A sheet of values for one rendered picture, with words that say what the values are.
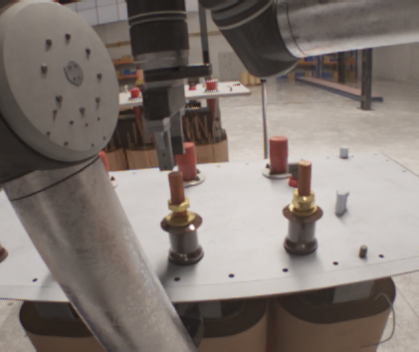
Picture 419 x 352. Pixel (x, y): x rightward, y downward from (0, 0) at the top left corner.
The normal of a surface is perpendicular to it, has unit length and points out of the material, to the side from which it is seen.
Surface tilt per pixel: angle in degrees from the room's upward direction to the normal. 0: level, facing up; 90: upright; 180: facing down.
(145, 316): 80
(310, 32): 111
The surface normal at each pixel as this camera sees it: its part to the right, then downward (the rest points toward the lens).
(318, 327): -0.33, 0.38
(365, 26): -0.49, 0.73
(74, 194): 0.67, 0.04
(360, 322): 0.01, 0.37
